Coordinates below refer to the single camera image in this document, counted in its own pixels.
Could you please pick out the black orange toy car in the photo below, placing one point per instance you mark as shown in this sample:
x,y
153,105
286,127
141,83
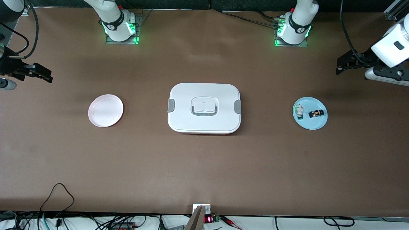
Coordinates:
x,y
316,113

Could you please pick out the light blue round plate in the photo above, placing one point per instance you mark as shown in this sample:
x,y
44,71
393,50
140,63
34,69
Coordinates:
x,y
314,124

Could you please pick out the pink round plate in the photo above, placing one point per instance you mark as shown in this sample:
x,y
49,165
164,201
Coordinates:
x,y
105,115

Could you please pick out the red LED display module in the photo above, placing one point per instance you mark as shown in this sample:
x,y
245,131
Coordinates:
x,y
208,219

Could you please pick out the aluminium profile bar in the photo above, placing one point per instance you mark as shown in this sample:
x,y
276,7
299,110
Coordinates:
x,y
197,220

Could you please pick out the aluminium frame post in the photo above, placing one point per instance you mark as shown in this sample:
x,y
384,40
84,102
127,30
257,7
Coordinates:
x,y
27,11
394,9

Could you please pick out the green white push-button switch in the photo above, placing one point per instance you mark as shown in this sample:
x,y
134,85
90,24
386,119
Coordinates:
x,y
299,111

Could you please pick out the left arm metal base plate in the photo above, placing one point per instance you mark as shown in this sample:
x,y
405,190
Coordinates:
x,y
287,45

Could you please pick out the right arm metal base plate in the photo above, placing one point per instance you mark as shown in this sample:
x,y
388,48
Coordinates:
x,y
139,28

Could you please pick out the white mounting bracket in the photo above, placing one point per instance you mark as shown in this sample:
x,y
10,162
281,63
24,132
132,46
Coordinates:
x,y
207,209

